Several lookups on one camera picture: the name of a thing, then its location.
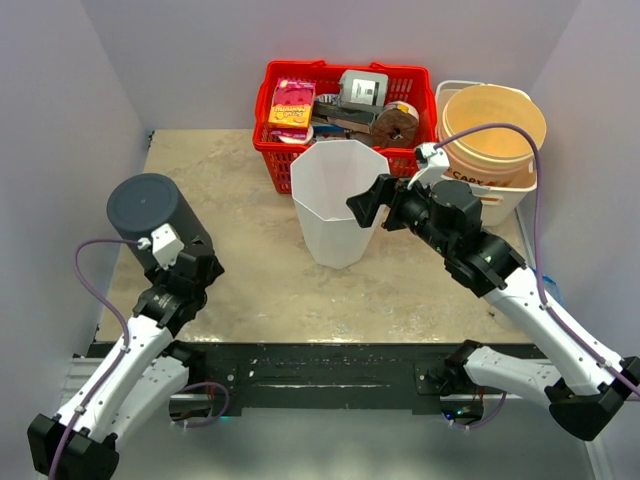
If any white octagonal bin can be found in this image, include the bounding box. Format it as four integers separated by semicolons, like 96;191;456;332
290;140;389;270

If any dark flat box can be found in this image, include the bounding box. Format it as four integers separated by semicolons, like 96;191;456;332
312;102;377;134

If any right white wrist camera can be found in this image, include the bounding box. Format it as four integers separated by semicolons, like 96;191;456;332
408;142;450;189

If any purple cable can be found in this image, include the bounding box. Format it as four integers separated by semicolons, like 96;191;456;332
47;238;151;479
434;123;640;386

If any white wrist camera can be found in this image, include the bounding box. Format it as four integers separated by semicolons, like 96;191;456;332
136;223;185;270
408;142;450;189

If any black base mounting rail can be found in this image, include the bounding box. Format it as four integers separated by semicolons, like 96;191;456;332
87;341;551;419

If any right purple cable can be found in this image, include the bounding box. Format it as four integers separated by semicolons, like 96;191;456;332
434;123;640;386

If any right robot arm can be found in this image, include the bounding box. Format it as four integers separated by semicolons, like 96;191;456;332
346;174;639;441

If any red plastic shopping basket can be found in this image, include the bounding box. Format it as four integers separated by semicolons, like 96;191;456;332
253;60;437;194

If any white perforated storage basket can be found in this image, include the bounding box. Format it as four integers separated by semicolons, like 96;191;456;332
433;79;543;227

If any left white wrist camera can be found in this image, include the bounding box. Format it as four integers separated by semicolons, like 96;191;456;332
136;223;185;270

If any pink yellow snack box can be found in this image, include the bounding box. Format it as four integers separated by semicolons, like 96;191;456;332
267;77;316;134

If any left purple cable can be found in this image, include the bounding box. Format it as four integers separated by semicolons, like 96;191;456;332
47;238;151;479

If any orange translucent bucket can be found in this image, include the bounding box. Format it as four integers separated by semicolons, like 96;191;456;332
436;83;548;187

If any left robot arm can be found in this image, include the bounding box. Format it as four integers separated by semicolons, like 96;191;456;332
27;234;224;479

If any grey white device box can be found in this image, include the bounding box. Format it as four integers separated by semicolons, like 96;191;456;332
339;69;389;111

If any dark blue bucket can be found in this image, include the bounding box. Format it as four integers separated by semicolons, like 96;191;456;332
106;173;224;275

